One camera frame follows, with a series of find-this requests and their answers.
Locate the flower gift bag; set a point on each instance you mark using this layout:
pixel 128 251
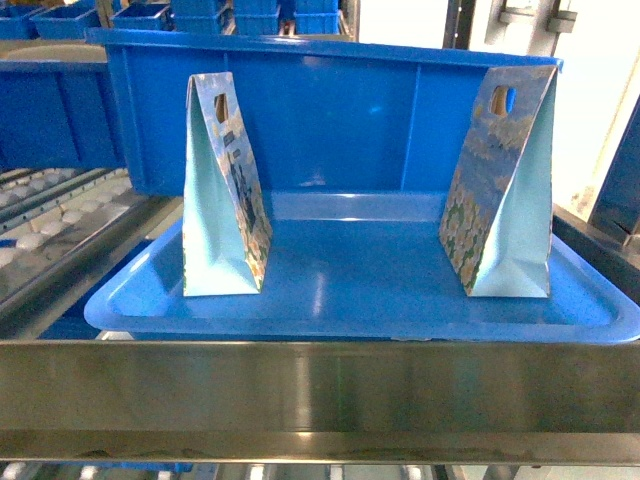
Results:
pixel 497 220
pixel 226 232

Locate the white roller conveyor track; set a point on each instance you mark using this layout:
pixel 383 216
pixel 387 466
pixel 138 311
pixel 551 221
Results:
pixel 37 205

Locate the blue plastic tray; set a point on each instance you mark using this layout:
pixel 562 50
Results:
pixel 359 267

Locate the large blue plastic crate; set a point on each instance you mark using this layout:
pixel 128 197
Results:
pixel 320 115

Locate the blue crate at left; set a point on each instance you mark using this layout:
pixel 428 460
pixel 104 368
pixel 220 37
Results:
pixel 57 114

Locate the stainless steel shelf rail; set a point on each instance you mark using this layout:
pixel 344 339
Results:
pixel 348 402

